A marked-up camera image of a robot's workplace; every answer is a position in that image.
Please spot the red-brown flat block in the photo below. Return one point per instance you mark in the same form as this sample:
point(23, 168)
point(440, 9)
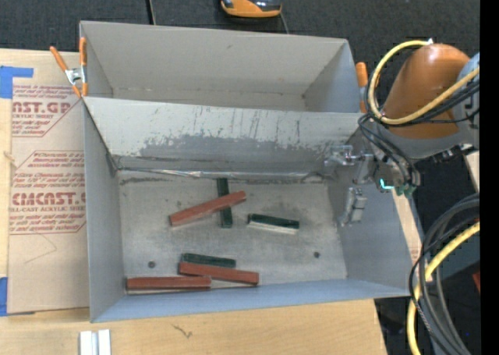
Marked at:
point(167, 282)
point(206, 209)
point(222, 273)

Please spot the brown cardboard board red print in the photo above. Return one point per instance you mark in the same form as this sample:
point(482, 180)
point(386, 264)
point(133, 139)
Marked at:
point(47, 252)

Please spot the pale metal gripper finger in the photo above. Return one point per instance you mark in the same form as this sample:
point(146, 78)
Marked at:
point(354, 205)
point(345, 155)

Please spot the dark green flat block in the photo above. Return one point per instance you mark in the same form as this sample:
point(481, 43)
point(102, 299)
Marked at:
point(225, 219)
point(208, 259)
point(273, 222)

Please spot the grey metal bin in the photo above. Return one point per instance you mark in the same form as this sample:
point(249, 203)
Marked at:
point(241, 236)

